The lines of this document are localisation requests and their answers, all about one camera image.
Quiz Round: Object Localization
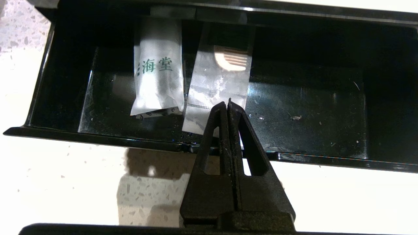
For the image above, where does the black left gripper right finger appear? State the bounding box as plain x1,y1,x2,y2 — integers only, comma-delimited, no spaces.
228,98,296,218

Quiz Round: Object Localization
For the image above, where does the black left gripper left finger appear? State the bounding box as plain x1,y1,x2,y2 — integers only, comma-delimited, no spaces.
181,102,237,226

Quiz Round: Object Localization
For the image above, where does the black glossy box drawer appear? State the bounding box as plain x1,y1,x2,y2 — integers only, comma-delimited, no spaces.
3,7,418,173

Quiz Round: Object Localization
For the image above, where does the green label sachet in drawer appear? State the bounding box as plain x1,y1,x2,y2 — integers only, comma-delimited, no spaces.
182,23,256,136

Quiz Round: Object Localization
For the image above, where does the white packet green print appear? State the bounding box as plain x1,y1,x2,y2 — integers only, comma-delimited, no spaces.
130,18,185,118

